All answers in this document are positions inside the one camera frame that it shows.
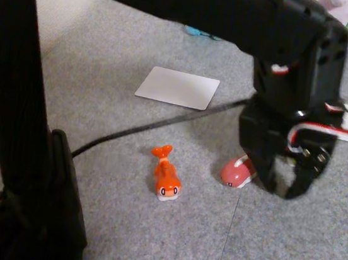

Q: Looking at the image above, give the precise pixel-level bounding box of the white rectangular card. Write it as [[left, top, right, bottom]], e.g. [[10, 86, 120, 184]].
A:
[[339, 105, 348, 142], [133, 64, 222, 113]]

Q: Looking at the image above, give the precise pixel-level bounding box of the orange shrimp sushi figure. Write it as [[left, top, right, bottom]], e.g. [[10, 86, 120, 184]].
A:
[[145, 143, 189, 204]]

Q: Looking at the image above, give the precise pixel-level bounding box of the black camera cable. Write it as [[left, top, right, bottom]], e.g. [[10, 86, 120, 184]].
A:
[[71, 79, 255, 179]]

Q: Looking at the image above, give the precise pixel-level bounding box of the blue Wooper plush toy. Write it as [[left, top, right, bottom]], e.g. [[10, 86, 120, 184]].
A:
[[183, 25, 224, 42]]

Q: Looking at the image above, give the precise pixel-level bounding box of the grey carpet tile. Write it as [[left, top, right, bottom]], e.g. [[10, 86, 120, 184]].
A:
[[0, 0, 292, 260], [214, 8, 348, 260]]

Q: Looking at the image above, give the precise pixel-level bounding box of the red tuna sushi figure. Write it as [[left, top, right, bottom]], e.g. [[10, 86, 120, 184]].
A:
[[219, 152, 260, 191]]

